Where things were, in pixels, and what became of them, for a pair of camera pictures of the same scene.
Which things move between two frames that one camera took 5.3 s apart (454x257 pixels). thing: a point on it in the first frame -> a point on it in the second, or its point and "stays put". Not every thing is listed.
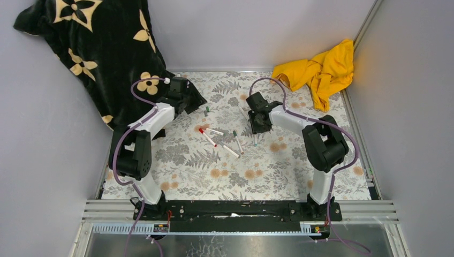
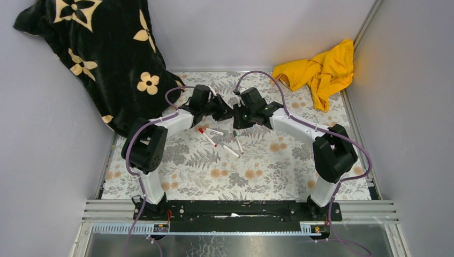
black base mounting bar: (237, 212) stays put
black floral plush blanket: (110, 49) stays put
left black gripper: (196, 99) -> (224, 111)
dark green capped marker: (235, 135) stays put
